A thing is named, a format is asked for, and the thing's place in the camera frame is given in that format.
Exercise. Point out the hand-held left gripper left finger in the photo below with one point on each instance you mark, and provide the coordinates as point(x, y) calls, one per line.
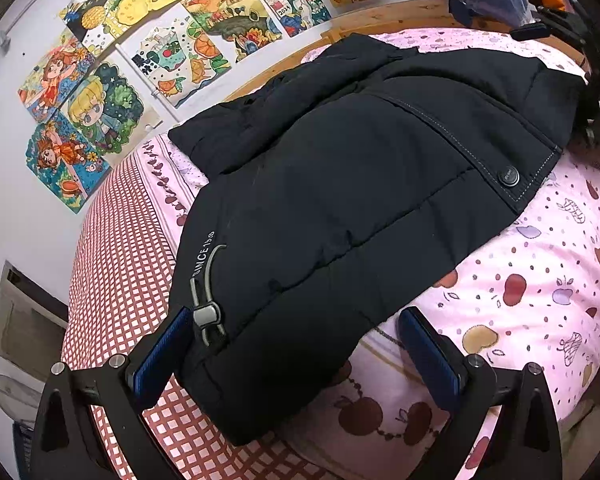
point(157, 355)

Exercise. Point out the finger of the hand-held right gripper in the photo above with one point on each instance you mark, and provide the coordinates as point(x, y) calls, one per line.
point(461, 12)
point(527, 32)

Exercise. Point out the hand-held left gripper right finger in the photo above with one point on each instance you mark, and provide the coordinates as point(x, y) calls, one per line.
point(427, 355)

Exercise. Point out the black padded jacket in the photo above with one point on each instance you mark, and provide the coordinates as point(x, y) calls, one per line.
point(330, 185)

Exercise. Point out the wooden bed headboard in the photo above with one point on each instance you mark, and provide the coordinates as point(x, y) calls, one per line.
point(405, 15)

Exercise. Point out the grey standing fan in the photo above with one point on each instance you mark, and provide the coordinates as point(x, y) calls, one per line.
point(15, 397)

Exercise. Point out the blue plastic crate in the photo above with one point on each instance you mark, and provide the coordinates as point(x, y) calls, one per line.
point(24, 450)

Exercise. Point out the girl on blue drawing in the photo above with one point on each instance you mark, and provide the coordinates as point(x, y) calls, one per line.
point(62, 160)

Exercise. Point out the orange fields landscape drawing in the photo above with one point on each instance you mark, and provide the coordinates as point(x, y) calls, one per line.
point(230, 20)

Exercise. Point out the blond child drawing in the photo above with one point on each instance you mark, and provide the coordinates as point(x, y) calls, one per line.
point(105, 110)

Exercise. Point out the fruit drink drawing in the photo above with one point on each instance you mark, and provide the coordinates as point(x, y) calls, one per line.
point(180, 60)

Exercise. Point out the orange-haired girl drawing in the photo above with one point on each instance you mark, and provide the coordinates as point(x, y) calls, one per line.
point(55, 77)

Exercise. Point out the pineapple drawing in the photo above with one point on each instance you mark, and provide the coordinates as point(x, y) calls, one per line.
point(97, 17)

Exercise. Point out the wooden bed frame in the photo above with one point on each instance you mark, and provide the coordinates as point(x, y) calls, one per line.
point(530, 285)

